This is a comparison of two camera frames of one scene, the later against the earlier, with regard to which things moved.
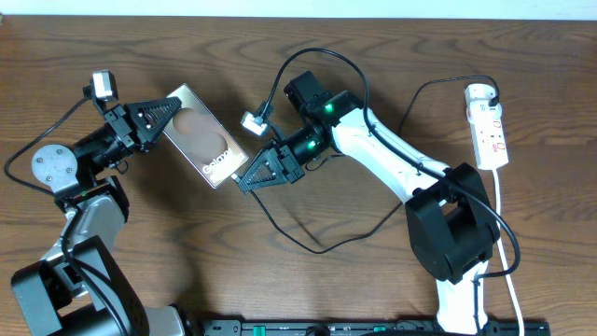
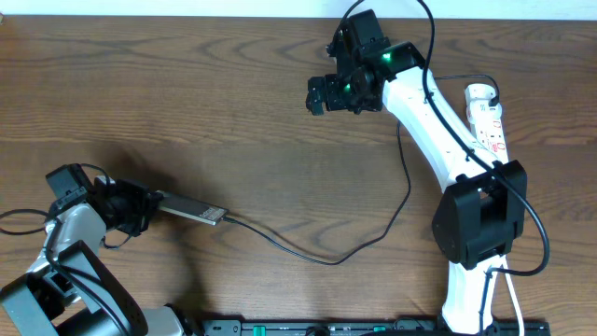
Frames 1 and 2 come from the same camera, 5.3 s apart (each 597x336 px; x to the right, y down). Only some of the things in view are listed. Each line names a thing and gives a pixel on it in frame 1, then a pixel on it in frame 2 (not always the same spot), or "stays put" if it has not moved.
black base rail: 363,328 stays put
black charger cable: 308,251 to 403,209
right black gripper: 292,170 to 330,83
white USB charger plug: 478,93 stays put
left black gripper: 129,130 to 144,202
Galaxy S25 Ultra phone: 203,140 to 193,207
